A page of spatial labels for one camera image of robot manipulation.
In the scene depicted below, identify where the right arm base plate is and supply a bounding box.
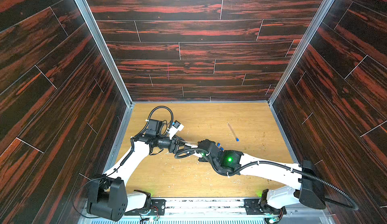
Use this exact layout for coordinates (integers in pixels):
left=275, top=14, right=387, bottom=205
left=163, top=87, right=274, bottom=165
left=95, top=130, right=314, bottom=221
left=243, top=198, right=270, bottom=215

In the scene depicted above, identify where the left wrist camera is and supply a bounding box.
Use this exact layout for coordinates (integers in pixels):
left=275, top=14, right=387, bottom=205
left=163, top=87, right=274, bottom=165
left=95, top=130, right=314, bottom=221
left=168, top=120, right=184, bottom=139

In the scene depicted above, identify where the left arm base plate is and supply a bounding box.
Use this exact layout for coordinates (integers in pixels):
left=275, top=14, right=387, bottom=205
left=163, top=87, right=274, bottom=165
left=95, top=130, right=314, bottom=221
left=129, top=198, right=166, bottom=216

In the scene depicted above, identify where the aluminium front rail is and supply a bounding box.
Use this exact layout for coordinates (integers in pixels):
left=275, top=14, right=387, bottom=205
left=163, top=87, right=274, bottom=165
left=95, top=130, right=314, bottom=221
left=78, top=197, right=333, bottom=224

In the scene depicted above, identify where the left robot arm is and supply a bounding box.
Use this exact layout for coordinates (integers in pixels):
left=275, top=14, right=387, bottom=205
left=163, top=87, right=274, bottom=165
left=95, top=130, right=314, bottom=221
left=79, top=106, right=183, bottom=222

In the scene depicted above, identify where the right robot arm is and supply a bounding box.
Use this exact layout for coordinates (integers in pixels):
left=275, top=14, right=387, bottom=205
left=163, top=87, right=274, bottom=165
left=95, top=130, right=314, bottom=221
left=175, top=139, right=358, bottom=215

